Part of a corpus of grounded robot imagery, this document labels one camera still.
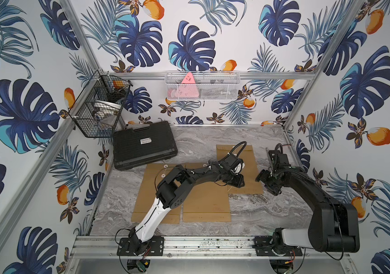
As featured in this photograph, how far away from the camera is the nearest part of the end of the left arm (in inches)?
29.4

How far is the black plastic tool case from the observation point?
0.98m

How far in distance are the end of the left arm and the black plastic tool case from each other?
14.4 inches
